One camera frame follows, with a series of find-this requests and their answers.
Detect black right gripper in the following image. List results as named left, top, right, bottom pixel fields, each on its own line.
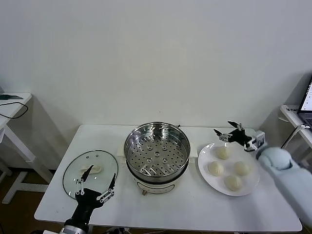
left=213, top=120, right=254, bottom=150

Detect white side table with cable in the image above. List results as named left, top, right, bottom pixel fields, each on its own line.
left=0, top=92, right=53, bottom=205

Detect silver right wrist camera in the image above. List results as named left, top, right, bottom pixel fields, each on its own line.
left=253, top=131, right=268, bottom=149

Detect thin black cable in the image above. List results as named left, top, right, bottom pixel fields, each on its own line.
left=0, top=101, right=28, bottom=119

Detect round glass pot lid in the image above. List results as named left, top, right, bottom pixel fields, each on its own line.
left=62, top=150, right=119, bottom=200

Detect open laptop with lit screen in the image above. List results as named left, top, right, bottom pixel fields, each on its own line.
left=297, top=75, right=312, bottom=129

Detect stainless steel steamer pot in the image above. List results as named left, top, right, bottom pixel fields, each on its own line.
left=116, top=142, right=198, bottom=196

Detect dark cables under table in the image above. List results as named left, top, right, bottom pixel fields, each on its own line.
left=104, top=226, right=132, bottom=234

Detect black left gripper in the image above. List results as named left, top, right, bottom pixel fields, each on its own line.
left=66, top=165, right=117, bottom=227

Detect laptop charging cable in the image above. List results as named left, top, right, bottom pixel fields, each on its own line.
left=280, top=123, right=307, bottom=149

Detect perforated steel steamer basket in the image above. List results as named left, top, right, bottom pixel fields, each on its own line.
left=123, top=121, right=191, bottom=176

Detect white round plate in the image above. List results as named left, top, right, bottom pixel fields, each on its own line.
left=197, top=142, right=260, bottom=197

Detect white side table with laptop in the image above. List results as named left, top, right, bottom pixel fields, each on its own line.
left=279, top=104, right=312, bottom=169

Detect white steamed baozi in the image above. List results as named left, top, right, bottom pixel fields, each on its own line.
left=234, top=160, right=252, bottom=176
left=224, top=175, right=243, bottom=192
left=215, top=146, right=231, bottom=160
left=207, top=160, right=225, bottom=176

